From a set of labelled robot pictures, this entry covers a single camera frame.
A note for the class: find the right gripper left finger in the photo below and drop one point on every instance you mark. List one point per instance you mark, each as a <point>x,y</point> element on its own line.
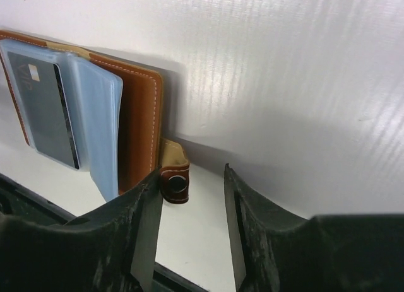
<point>79,251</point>

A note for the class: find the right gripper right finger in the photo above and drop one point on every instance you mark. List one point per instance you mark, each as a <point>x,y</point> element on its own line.
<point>273,249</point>

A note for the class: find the brown leather card holder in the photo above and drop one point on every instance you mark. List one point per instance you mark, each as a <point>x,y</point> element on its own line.
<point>115,111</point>

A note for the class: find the black VIP card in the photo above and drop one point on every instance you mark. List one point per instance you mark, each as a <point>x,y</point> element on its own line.
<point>42,95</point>

